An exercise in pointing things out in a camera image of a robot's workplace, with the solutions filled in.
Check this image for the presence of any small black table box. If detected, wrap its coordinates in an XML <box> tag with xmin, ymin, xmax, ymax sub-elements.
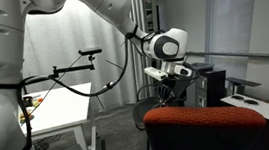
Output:
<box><xmin>21</xmin><ymin>94</ymin><xmax>34</xmax><ymax>109</ymax></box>

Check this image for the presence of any white square table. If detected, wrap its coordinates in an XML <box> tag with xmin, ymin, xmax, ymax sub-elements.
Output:
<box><xmin>14</xmin><ymin>81</ymin><xmax>100</xmax><ymax>150</ymax></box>

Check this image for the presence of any yellow green table item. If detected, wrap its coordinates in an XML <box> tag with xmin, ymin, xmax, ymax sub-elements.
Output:
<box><xmin>18</xmin><ymin>108</ymin><xmax>35</xmax><ymax>125</ymax></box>

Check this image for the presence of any black round disc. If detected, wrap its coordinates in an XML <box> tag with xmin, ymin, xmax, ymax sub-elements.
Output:
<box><xmin>243</xmin><ymin>97</ymin><xmax>260</xmax><ymax>107</ymax></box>
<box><xmin>230</xmin><ymin>94</ymin><xmax>245</xmax><ymax>102</ymax></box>

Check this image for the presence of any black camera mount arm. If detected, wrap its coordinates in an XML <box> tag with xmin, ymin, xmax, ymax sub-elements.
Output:
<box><xmin>46</xmin><ymin>54</ymin><xmax>97</xmax><ymax>80</ymax></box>

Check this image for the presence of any white curtain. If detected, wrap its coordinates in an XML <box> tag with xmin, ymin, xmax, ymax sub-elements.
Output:
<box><xmin>15</xmin><ymin>0</ymin><xmax>146</xmax><ymax>120</ymax></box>

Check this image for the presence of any black file cabinet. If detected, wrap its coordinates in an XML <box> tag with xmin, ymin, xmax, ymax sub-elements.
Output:
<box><xmin>191</xmin><ymin>59</ymin><xmax>231</xmax><ymax>110</ymax></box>

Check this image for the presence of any grey wall handrail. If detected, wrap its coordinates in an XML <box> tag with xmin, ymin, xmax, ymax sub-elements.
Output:
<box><xmin>185</xmin><ymin>43</ymin><xmax>269</xmax><ymax>69</ymax></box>

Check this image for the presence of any dark shelving rack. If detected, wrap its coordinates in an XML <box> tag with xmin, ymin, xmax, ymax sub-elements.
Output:
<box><xmin>142</xmin><ymin>0</ymin><xmax>162</xmax><ymax>36</ymax></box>

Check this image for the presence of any orange fabric office chair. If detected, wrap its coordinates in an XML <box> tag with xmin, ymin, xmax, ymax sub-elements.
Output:
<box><xmin>140</xmin><ymin>96</ymin><xmax>269</xmax><ymax>150</ymax></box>

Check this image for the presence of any black external camera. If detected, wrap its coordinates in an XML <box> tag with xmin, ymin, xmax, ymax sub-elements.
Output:
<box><xmin>78</xmin><ymin>46</ymin><xmax>104</xmax><ymax>58</ymax></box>

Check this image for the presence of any black chair armrest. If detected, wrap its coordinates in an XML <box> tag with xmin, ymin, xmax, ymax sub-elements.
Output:
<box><xmin>224</xmin><ymin>73</ymin><xmax>263</xmax><ymax>97</ymax></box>

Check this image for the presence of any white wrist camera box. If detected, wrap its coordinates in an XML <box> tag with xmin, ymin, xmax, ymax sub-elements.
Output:
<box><xmin>143</xmin><ymin>65</ymin><xmax>169</xmax><ymax>84</ymax></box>

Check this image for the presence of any roller window shade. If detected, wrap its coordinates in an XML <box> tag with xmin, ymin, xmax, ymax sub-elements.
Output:
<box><xmin>199</xmin><ymin>0</ymin><xmax>268</xmax><ymax>59</ymax></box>

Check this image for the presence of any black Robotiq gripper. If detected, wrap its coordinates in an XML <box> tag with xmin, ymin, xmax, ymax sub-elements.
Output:
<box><xmin>156</xmin><ymin>74</ymin><xmax>186</xmax><ymax>108</ymax></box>

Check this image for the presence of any black mesh office chair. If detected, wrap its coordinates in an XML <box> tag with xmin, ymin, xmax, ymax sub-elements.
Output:
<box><xmin>128</xmin><ymin>77</ymin><xmax>198</xmax><ymax>131</ymax></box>

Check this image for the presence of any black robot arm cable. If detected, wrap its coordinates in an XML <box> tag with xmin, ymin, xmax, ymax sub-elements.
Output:
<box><xmin>0</xmin><ymin>23</ymin><xmax>156</xmax><ymax>150</ymax></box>

